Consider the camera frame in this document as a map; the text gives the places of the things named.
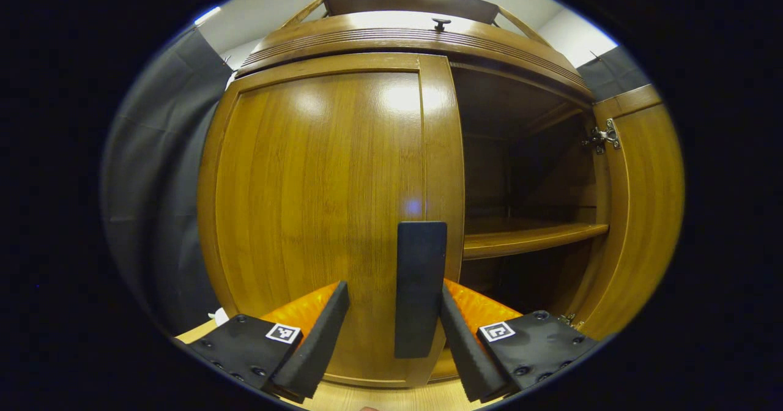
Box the wooden cabinet door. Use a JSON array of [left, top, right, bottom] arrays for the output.
[[197, 53, 466, 389], [566, 84, 686, 341]]

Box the black door handle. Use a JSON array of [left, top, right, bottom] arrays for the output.
[[394, 221, 448, 359]]

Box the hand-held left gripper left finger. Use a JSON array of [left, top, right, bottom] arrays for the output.
[[173, 280, 351, 399]]

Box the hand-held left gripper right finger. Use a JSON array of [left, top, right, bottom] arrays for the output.
[[439, 278, 599, 402]]

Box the wooden double-door shoe cabinet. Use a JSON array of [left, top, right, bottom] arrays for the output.
[[196, 0, 686, 390]]

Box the wooden cabinet drawer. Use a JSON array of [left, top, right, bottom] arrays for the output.
[[236, 10, 594, 100]]

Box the wooden inner cabinet shelf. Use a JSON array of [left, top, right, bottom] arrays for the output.
[[462, 218, 610, 261]]

